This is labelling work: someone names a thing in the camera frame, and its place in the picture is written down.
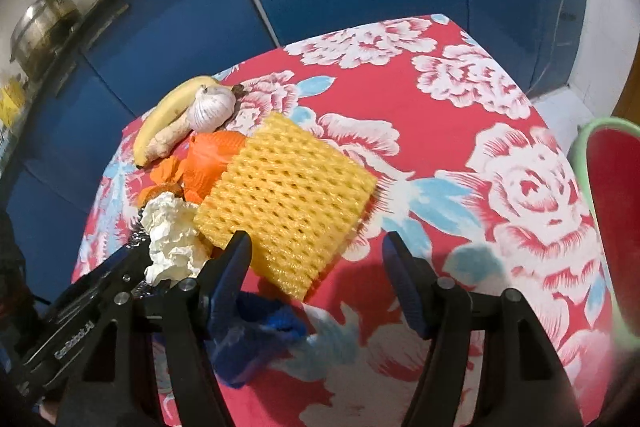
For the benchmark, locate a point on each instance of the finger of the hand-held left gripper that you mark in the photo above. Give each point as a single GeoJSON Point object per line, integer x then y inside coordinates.
{"type": "Point", "coordinates": [136, 257]}

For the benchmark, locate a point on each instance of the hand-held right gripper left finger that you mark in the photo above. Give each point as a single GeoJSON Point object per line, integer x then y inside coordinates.
{"type": "Point", "coordinates": [232, 277]}

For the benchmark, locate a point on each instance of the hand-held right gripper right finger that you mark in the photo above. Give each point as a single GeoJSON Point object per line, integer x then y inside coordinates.
{"type": "Point", "coordinates": [405, 287]}

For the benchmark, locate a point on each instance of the small white tissue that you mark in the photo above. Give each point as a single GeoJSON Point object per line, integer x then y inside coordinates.
{"type": "Point", "coordinates": [167, 227]}

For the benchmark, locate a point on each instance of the dark blue cloth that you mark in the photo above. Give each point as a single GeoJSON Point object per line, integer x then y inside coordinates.
{"type": "Point", "coordinates": [270, 317]}

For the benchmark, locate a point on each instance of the blue plastic bag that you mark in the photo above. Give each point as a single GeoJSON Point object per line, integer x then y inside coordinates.
{"type": "Point", "coordinates": [240, 357]}

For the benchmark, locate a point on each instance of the yellow foam fruit net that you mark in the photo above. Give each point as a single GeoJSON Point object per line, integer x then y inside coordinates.
{"type": "Point", "coordinates": [285, 192]}

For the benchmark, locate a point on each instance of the green red stool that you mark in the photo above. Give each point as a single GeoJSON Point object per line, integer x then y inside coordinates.
{"type": "Point", "coordinates": [615, 207]}

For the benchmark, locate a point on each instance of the small orange peel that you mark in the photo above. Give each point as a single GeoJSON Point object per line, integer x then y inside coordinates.
{"type": "Point", "coordinates": [160, 172]}

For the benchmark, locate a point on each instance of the ginger root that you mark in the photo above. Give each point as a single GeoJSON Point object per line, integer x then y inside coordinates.
{"type": "Point", "coordinates": [167, 142]}

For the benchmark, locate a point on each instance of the large orange peel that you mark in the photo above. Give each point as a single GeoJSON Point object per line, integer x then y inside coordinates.
{"type": "Point", "coordinates": [210, 157]}

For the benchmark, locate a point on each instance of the yellow banana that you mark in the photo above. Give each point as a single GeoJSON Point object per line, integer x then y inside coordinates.
{"type": "Point", "coordinates": [165, 117]}

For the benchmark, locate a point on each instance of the red floral tablecloth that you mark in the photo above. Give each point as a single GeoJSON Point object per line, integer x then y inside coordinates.
{"type": "Point", "coordinates": [450, 132]}

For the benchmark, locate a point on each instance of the garlic bulb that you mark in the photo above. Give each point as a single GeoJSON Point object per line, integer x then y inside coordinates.
{"type": "Point", "coordinates": [212, 109]}

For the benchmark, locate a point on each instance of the yellow oil bottle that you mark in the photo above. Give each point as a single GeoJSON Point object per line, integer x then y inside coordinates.
{"type": "Point", "coordinates": [10, 102]}

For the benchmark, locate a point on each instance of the stainless steamer pot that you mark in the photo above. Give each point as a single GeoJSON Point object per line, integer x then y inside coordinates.
{"type": "Point", "coordinates": [45, 27]}

